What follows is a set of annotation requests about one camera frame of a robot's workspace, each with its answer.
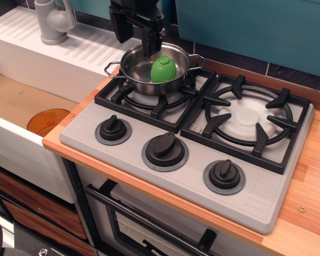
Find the left black stove knob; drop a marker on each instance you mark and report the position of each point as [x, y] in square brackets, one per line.
[113, 131]

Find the small steel pot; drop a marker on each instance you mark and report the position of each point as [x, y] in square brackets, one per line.
[136, 69]

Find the orange plastic plate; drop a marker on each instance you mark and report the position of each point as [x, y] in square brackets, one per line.
[44, 122]

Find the white oven door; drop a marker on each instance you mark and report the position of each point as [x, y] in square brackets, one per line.
[138, 225]

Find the grey toy stove top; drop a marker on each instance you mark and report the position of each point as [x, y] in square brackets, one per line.
[256, 206]

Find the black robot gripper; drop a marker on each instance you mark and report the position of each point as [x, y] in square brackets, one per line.
[124, 15]

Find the right black stove knob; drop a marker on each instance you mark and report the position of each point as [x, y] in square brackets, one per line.
[224, 177]

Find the white toy sink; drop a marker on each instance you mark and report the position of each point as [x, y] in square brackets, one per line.
[35, 77]

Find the middle black stove knob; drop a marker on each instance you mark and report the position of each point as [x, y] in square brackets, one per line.
[165, 153]

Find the wooden drawer fronts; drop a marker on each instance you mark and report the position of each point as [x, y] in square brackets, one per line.
[43, 213]

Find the black stove knob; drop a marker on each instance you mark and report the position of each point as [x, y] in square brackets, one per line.
[224, 177]
[165, 153]
[113, 131]

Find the green toy corncob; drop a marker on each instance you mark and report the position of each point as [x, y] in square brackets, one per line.
[163, 70]

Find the black left burner grate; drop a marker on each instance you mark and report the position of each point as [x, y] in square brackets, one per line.
[168, 112]

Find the black oven door handle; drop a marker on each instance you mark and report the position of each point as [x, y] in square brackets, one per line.
[103, 196]

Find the black burner grate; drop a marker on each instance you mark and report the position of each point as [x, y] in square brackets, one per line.
[168, 112]
[248, 121]

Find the black right burner grate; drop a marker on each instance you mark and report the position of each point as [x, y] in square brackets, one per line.
[248, 121]

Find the grey toy faucet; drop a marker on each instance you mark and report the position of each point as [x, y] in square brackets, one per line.
[54, 24]

